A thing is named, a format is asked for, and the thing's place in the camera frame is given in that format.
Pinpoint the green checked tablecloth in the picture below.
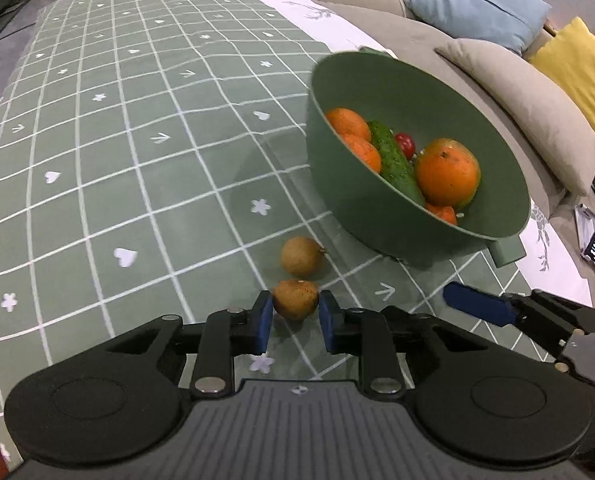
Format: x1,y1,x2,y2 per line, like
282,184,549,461
0,0,553,471

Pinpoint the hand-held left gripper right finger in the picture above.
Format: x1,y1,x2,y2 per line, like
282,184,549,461
319,291,505,396

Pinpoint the green cucumber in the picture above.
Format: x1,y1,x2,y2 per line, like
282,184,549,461
367,120,427,208

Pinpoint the green colander bowl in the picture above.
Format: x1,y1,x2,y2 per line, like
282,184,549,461
305,47,533,268

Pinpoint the large mottled citrus fruit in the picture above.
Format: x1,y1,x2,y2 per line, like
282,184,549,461
416,138,481,209

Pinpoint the yellow pillow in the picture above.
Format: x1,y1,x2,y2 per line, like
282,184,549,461
530,16,595,166

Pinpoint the beige sofa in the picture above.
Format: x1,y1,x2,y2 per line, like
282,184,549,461
272,0,595,306

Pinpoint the brown longan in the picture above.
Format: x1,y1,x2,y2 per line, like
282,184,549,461
272,280,321,321
280,236,327,279

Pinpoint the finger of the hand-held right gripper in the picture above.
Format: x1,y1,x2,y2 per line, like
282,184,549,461
443,282,591,361

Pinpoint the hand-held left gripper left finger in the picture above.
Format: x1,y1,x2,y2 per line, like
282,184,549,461
90,290,274,397

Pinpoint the orange mandarin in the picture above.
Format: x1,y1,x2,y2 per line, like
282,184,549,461
326,107,372,142
341,133,382,173
425,202,458,226

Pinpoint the beige cushion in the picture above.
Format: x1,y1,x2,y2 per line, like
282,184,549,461
435,37,595,196

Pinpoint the red cherry tomato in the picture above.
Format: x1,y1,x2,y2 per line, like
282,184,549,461
395,133,417,160

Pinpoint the light blue pillow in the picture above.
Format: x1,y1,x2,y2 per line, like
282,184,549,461
405,0,552,56

